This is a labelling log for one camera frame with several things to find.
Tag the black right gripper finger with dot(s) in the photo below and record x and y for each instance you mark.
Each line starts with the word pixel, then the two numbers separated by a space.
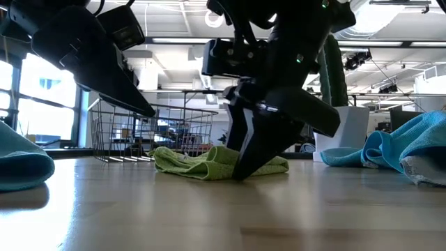
pixel 265 146
pixel 234 125

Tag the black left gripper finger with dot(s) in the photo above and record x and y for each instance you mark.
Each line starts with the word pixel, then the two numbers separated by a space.
pixel 132 76
pixel 118 87

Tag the lime yellow-green microfiber towel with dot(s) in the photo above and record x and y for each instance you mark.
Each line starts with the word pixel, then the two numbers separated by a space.
pixel 195 167

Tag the light blue microfiber towel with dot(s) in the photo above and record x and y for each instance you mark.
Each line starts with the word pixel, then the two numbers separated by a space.
pixel 411 139
pixel 21 164

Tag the green cactus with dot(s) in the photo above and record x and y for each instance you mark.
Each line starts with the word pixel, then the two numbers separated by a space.
pixel 336 76

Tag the long ceiling light strip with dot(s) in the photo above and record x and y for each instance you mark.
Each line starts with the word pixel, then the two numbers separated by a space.
pixel 428 44
pixel 181 40
pixel 369 43

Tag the black ceiling spotlight cluster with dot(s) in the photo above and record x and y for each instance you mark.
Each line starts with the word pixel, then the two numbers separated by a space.
pixel 355 61

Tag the white faceted plant pot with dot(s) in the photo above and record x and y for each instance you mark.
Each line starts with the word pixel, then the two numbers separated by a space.
pixel 345 132

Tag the dark computer monitor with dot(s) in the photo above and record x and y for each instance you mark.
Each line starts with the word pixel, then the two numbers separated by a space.
pixel 404 120

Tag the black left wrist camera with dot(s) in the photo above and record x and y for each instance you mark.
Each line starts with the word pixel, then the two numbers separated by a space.
pixel 122 28

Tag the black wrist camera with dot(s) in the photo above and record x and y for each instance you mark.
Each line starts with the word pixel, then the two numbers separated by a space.
pixel 122 28
pixel 226 57

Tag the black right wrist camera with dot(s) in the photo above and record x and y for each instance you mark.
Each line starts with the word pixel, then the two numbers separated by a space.
pixel 226 57

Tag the black aluminium table frame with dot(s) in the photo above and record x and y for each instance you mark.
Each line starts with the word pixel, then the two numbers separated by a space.
pixel 69 153

